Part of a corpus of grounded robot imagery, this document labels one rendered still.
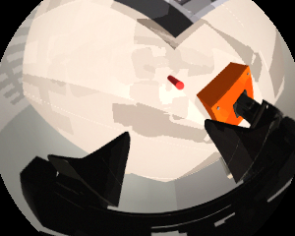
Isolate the dark red peg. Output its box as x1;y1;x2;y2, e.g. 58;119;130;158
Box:
167;75;184;90

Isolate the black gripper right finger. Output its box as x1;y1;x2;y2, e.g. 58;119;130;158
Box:
204;117;280;184

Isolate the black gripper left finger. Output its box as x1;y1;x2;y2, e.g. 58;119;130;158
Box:
48;131;131;207

